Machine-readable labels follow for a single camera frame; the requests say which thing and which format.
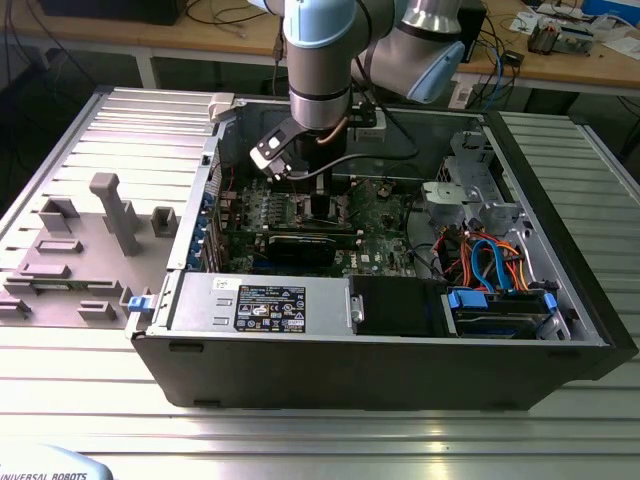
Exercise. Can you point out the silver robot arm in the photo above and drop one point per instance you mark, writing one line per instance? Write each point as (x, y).
(315, 75)

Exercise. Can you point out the black RAM slot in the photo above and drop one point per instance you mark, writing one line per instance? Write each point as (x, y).
(320, 228)
(347, 235)

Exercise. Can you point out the round silver coin battery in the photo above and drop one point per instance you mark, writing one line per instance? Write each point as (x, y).
(385, 190)

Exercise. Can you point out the black graphics card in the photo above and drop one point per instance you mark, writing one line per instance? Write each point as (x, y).
(300, 250)

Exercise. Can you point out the beige case latch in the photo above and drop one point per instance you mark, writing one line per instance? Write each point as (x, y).
(220, 106)

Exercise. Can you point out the blue card retention clip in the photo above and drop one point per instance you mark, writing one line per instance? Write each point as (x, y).
(194, 260)
(201, 222)
(198, 241)
(206, 200)

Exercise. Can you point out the green motherboard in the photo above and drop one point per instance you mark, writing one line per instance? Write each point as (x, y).
(385, 245)

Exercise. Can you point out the silver drive cage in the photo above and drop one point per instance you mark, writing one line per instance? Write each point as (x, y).
(440, 197)

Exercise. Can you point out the wooden desk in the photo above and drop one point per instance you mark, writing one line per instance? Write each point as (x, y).
(200, 32)

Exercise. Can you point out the silver power supply with label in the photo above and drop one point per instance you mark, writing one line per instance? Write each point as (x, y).
(200, 300)

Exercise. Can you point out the tall black box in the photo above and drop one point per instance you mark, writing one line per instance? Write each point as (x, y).
(477, 30)

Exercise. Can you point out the hard disk in blue carrier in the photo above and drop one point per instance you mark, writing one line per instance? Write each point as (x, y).
(465, 301)

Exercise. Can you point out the black and grey PC case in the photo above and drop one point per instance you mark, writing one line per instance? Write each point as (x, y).
(325, 375)

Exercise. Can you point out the blue case latch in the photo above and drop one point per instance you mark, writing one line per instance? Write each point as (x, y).
(140, 305)

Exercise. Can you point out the small black device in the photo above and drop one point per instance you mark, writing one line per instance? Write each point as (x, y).
(513, 57)

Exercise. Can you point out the grey parts rack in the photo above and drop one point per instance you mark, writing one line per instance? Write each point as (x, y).
(90, 250)

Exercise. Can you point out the black monitor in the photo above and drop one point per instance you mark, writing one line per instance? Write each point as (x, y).
(100, 10)

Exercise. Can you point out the white paper sheet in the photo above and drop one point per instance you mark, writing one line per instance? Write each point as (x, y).
(622, 45)
(525, 21)

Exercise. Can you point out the finned metal heat sink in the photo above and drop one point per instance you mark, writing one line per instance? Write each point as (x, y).
(542, 40)

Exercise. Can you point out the grey electronic device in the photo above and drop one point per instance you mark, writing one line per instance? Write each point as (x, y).
(575, 40)

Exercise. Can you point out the blue box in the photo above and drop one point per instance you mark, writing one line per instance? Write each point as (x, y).
(600, 6)

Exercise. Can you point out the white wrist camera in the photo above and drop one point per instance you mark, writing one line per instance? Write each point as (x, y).
(272, 147)

